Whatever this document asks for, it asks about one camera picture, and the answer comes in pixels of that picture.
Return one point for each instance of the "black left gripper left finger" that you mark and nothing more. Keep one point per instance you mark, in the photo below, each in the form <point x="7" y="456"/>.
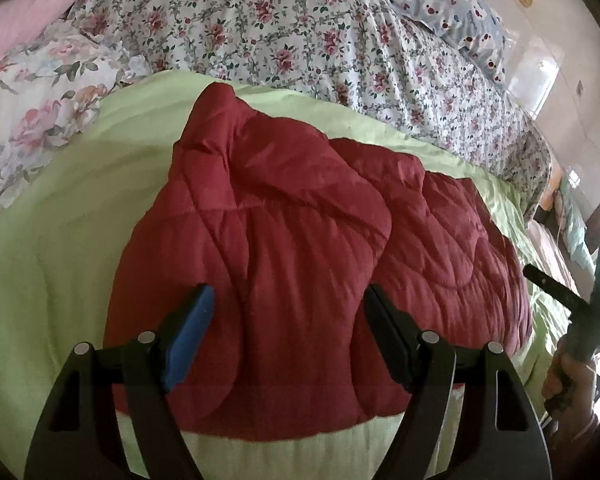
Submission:
<point x="78" y="435"/>

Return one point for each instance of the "red quilted puffer jacket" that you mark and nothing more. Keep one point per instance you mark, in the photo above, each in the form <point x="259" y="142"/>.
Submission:
<point x="289" y="227"/>

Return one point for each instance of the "folded clothes beside bed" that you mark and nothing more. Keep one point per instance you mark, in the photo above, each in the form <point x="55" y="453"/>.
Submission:
<point x="557" y="232"/>

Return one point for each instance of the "person's right hand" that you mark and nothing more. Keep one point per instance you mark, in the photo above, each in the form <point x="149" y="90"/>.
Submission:
<point x="577" y="381"/>

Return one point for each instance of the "light green bed sheet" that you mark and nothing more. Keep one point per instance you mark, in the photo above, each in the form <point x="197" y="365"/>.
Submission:
<point x="61" y="241"/>

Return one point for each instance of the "large rose pattern blanket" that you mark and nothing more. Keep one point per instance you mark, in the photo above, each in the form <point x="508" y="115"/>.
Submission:
<point x="50" y="90"/>

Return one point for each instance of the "blue white dotted pillow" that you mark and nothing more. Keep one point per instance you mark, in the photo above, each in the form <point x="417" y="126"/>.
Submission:
<point x="469" y="26"/>

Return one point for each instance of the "small floral pattern quilt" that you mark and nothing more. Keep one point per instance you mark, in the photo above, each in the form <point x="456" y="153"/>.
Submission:
<point x="357" y="53"/>

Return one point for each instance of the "pink pillow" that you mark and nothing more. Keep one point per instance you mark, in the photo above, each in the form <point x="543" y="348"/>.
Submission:
<point x="21" y="21"/>

